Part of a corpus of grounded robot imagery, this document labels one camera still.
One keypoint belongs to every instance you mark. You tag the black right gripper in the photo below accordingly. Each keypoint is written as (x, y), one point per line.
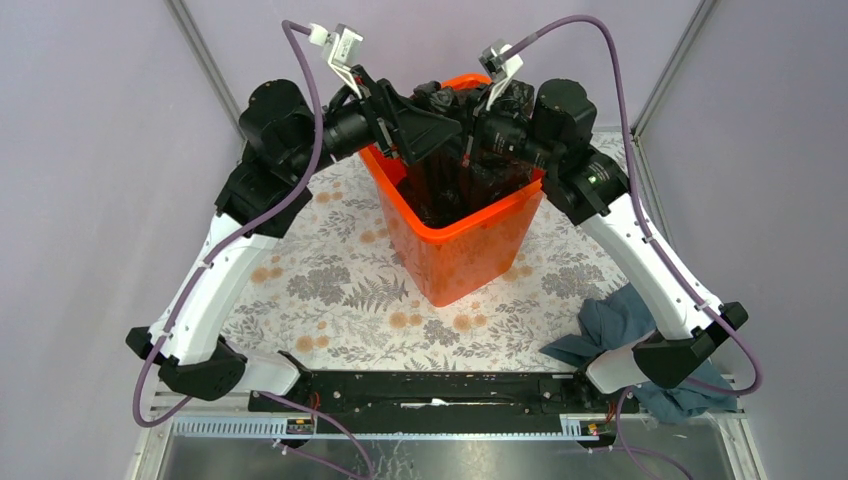
(480, 124)

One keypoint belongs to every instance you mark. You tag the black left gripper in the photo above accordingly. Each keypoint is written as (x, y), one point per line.
(418, 130)

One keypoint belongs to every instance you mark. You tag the black plastic trash bag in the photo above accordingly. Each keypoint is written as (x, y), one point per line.
(442, 189)

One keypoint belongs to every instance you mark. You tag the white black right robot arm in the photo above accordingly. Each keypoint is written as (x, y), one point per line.
(551, 131)

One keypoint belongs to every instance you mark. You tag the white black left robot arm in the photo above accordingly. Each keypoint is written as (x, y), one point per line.
(290, 136)

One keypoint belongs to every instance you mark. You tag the orange plastic trash bin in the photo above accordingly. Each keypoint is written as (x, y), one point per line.
(449, 263)

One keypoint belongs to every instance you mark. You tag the floral patterned table mat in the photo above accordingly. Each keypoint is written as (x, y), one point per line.
(335, 294)

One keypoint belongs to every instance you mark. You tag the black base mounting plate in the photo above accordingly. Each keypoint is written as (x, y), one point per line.
(434, 402)

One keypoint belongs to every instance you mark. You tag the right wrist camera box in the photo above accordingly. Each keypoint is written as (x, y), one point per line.
(500, 69)

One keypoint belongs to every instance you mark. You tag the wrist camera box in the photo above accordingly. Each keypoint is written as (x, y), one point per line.
(340, 48)
(500, 69)

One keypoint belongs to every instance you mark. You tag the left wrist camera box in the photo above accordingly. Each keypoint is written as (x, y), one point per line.
(340, 48)

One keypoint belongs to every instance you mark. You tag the aluminium front rail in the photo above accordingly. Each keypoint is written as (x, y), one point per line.
(233, 419)

